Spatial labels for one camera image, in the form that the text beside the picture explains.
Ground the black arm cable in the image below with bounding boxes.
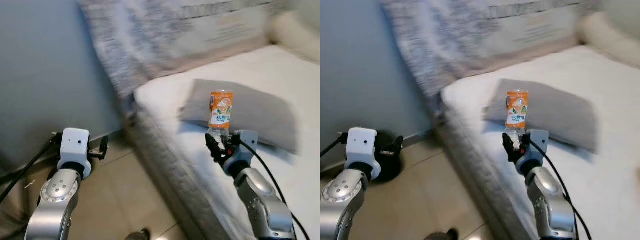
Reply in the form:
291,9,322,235
530,140,593,240
239,141,312,240
320,131,349,158
0,132,63,203

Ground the orange label plastic bottle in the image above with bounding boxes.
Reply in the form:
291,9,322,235
505,89,529,138
208,90,234,143

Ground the plain grey pillow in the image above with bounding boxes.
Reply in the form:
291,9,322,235
179,79,300,155
482,79,600,153

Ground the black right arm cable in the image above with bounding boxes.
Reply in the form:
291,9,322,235
239,141,312,240
530,140,593,240

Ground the beige braided bolster cushion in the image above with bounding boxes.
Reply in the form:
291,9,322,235
575,12,640,68
267,12,321,63

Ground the dark robot foot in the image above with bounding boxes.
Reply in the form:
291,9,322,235
425,228,458,240
125,228,152,240

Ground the white quilted mattress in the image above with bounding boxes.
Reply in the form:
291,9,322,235
436,45,640,240
131,45,321,240

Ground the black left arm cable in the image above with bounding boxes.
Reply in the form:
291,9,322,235
0,132,63,203
320,131,349,158

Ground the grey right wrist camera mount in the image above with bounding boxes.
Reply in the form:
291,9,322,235
522,129,550,162
230,130,259,163

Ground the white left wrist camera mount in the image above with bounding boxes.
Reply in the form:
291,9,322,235
56,128,92,168
345,127,378,168

